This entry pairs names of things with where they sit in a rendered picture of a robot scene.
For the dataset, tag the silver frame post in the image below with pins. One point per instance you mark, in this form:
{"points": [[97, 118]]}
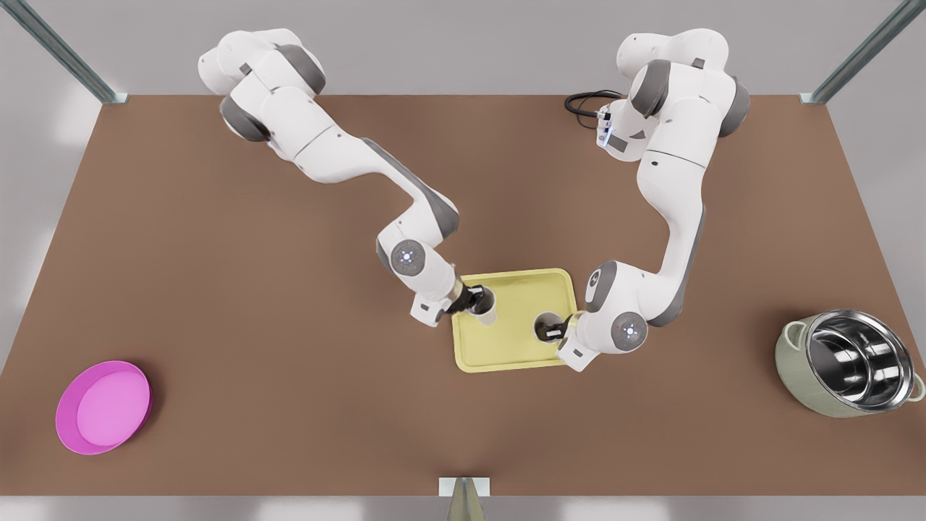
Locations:
{"points": [[861, 51], [61, 51], [464, 499]]}

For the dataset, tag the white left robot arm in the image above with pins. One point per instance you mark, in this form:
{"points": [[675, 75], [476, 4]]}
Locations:
{"points": [[673, 166]]}

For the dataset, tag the white IKEA cup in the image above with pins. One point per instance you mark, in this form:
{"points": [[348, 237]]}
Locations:
{"points": [[486, 312], [547, 324]]}

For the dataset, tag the pink round bowl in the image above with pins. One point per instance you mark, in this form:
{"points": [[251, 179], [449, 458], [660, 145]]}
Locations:
{"points": [[103, 407]]}

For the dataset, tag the green pot with steel interior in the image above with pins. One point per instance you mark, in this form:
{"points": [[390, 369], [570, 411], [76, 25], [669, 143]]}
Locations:
{"points": [[854, 362]]}

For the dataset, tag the yellow rectangular tray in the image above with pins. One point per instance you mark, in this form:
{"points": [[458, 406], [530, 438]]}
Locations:
{"points": [[510, 333]]}

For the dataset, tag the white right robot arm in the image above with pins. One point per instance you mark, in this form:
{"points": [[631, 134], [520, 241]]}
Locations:
{"points": [[325, 145]]}

